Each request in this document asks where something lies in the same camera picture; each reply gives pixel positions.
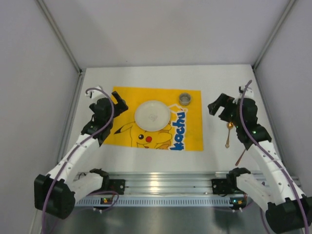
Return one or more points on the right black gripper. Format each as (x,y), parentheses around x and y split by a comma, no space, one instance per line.
(222,110)

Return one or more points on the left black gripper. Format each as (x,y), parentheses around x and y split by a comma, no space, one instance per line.
(117,105)

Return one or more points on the copper spoon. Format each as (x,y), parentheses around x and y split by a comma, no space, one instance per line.
(230,126)

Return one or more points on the white round plate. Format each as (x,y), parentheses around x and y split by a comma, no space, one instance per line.
(152,116)

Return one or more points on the copper fork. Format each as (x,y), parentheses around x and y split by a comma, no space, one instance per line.
(240,158)

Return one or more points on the small metal cup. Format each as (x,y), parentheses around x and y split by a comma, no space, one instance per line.
(184,99)

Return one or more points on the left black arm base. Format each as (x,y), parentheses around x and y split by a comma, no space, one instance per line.
(116,185)

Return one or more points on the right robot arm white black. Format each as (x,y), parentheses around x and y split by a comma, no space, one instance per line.
(285,205)

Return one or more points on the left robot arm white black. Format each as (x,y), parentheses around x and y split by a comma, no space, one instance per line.
(57,192)

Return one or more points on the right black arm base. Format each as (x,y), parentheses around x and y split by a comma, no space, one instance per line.
(221,187)

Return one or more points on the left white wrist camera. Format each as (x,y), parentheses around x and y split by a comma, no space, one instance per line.
(94,93)

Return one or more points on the aluminium rail frame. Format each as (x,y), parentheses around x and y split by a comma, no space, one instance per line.
(168,183)

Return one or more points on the perforated cable tray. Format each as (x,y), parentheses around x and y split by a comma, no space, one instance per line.
(202,201)

